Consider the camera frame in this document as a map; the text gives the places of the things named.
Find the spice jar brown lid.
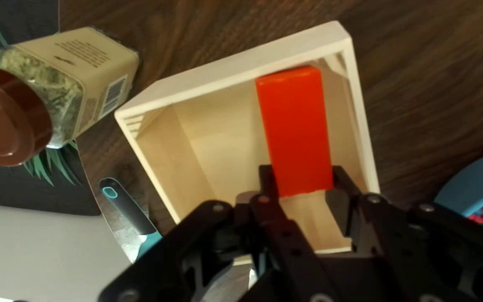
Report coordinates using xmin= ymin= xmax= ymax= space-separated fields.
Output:
xmin=0 ymin=26 xmax=141 ymax=168

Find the blue bowl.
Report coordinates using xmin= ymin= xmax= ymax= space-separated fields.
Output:
xmin=433 ymin=148 xmax=483 ymax=232

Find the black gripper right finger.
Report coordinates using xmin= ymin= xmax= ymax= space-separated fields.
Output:
xmin=327 ymin=165 xmax=483 ymax=302

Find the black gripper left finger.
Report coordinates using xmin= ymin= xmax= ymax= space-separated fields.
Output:
xmin=97 ymin=165 xmax=332 ymax=302

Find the light wooden box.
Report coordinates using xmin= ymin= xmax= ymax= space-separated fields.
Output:
xmin=112 ymin=21 xmax=382 ymax=257

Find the teal handled metal utensil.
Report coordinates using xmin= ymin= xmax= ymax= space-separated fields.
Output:
xmin=96 ymin=175 xmax=164 ymax=265

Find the red rectangular block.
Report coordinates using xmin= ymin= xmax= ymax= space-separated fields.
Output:
xmin=253 ymin=66 xmax=335 ymax=198

